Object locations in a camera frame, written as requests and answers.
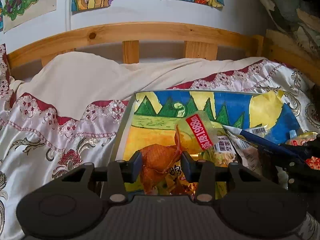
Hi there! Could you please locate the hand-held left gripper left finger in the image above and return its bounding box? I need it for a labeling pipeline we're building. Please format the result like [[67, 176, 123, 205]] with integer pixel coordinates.
[[60, 151, 143, 203]]

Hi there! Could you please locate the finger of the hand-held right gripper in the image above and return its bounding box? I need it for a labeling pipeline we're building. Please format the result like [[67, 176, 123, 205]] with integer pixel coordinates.
[[279, 134, 320, 159], [285, 161, 320, 193]]

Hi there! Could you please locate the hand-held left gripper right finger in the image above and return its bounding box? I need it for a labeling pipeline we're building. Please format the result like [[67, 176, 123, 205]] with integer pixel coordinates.
[[181, 151, 265, 203]]

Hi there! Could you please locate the orange and green snack packet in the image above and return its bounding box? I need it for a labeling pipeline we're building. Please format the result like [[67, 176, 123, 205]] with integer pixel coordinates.
[[285, 132, 317, 146]]

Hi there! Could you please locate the yellow foil snack packet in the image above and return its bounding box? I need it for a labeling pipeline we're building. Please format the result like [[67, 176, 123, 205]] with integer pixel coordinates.
[[162, 164, 198, 195]]

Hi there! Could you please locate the orange mesh snack packet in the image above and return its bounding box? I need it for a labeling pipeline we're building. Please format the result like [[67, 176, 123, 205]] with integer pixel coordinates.
[[139, 144, 182, 195]]

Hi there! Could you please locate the grain snack packet red print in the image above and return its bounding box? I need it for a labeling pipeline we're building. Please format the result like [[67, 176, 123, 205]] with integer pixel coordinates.
[[174, 110, 227, 155]]

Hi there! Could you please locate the small clear snack packet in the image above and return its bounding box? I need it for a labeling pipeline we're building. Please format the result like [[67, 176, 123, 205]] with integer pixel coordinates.
[[200, 135, 242, 168]]

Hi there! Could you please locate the blue stick snack packet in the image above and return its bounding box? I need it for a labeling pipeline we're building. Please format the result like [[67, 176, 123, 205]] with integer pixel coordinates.
[[221, 125, 304, 160]]

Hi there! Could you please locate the white barcode snack packet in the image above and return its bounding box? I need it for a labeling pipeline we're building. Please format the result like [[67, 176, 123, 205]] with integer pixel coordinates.
[[225, 126, 274, 170]]

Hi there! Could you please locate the colourful drawing paper liner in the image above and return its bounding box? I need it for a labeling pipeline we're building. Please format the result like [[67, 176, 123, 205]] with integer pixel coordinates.
[[125, 91, 304, 195]]

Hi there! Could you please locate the white floral printed blanket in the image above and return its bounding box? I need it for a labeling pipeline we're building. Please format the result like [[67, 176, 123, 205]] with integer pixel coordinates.
[[0, 44, 320, 240]]

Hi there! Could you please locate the cream bed sheet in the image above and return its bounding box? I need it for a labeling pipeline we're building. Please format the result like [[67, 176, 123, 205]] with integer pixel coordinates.
[[10, 51, 265, 120]]

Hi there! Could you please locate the dark patterned cloth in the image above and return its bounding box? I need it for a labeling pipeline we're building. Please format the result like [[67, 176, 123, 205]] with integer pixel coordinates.
[[255, 0, 320, 58]]

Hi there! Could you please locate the wooden bed frame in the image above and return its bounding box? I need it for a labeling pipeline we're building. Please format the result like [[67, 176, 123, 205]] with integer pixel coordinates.
[[7, 22, 320, 85]]

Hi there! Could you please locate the white wall pipe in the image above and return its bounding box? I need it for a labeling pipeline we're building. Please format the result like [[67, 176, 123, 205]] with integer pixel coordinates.
[[64, 0, 72, 31]]

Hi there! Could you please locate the green cartoon figure wall poster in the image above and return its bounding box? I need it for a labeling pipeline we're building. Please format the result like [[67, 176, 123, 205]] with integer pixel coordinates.
[[2, 0, 57, 33]]

